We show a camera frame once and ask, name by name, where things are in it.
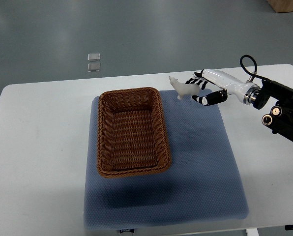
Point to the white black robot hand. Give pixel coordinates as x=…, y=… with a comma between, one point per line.
x=225, y=84

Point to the white bear figurine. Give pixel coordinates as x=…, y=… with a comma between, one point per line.
x=184, y=89

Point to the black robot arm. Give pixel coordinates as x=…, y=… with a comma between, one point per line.
x=280, y=118

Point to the brown wicker basket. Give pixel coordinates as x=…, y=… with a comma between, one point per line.
x=132, y=138

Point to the wooden box corner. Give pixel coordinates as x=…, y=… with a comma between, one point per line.
x=281, y=6

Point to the blue textured mat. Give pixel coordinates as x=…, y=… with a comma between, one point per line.
x=202, y=184

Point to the upper floor socket plate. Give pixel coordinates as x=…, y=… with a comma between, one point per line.
x=93, y=56

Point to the black label under mat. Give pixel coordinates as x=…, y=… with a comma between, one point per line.
x=127, y=231

